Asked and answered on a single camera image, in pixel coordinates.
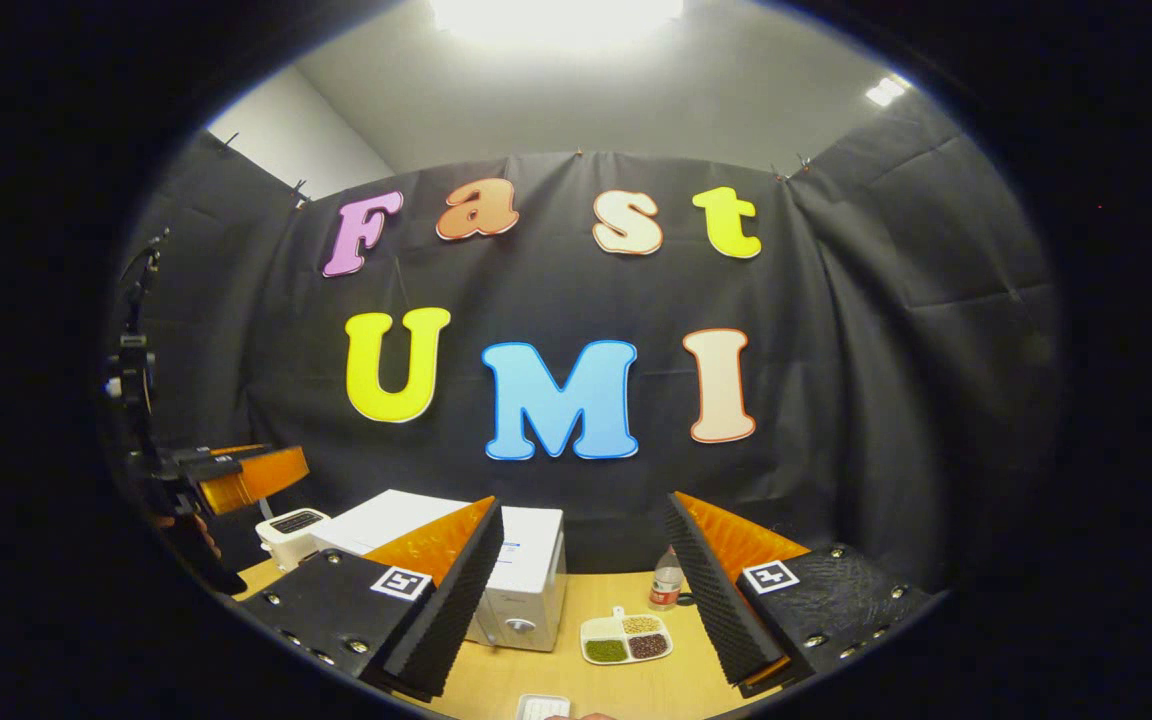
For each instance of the white microwave oven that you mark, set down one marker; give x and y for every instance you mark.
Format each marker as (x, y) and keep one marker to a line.
(531, 590)

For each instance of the large ceiling light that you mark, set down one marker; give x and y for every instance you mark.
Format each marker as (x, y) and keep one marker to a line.
(556, 20)

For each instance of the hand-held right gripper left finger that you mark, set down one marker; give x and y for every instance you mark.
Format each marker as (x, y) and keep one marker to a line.
(456, 600)

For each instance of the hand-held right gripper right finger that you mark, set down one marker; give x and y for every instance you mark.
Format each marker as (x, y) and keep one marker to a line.
(721, 610)

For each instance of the white rectangular tray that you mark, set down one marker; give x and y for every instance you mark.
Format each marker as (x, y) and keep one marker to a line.
(541, 708)

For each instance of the white toaster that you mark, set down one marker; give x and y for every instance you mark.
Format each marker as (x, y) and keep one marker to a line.
(288, 540)

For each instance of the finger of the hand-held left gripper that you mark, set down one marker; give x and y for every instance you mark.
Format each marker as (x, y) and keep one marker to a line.
(256, 478)
(236, 450)

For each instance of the clear water bottle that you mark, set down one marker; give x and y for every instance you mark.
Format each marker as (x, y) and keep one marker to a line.
(666, 580)

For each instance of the small ceiling light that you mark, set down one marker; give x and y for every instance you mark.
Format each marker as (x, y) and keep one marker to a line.
(886, 92)

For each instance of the black backdrop cloth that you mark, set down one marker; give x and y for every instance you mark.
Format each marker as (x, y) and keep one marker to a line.
(836, 380)

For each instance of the divided dish of beans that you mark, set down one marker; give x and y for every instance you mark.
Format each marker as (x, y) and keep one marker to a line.
(626, 638)

